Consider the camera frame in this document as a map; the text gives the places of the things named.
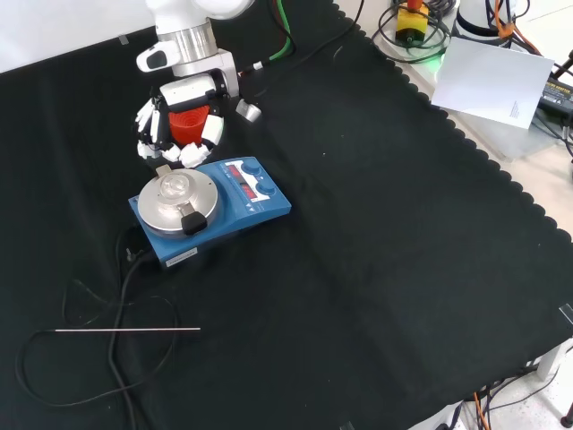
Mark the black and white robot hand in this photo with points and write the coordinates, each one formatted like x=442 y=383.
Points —
x=188 y=92

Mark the clear round-bottom glass flask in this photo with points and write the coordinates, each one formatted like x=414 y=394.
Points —
x=173 y=186

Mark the blue heater with steel plate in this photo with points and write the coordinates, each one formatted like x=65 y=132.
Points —
x=242 y=210

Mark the grey cylindrical connector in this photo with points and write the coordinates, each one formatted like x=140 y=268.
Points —
x=249 y=110

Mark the black bench cloth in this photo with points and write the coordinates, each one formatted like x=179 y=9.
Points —
x=380 y=224

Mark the yellow stop button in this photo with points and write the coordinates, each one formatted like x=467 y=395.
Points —
x=412 y=24

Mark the thin steel probe rod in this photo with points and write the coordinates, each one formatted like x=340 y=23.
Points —
x=127 y=329

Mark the pale board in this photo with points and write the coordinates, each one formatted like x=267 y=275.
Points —
x=488 y=80

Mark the black power adapter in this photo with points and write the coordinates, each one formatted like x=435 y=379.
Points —
x=557 y=96

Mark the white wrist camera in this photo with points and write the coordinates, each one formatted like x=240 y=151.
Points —
x=152 y=58

